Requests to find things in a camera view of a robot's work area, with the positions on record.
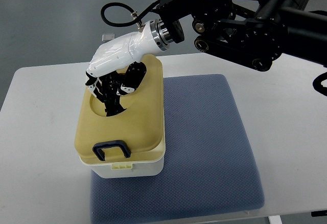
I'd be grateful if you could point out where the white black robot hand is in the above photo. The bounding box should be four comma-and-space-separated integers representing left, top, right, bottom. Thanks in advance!
85, 20, 173, 102

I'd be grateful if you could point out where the yellow storage box lid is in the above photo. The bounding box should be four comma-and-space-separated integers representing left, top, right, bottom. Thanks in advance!
75, 55, 164, 164

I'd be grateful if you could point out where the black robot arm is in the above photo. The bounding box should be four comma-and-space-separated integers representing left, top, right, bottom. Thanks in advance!
155, 0, 326, 72

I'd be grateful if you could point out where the white storage box base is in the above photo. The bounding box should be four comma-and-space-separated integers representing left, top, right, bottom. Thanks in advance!
79, 139, 166, 179

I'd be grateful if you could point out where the dark blue front latch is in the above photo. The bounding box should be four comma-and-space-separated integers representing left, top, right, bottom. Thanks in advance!
92, 140, 131, 162

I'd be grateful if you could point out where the blue grey cushion mat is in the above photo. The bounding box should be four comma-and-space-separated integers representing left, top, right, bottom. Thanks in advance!
90, 74, 265, 223

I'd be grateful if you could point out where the black cable loop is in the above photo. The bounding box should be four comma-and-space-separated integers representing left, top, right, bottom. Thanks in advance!
100, 2, 144, 30

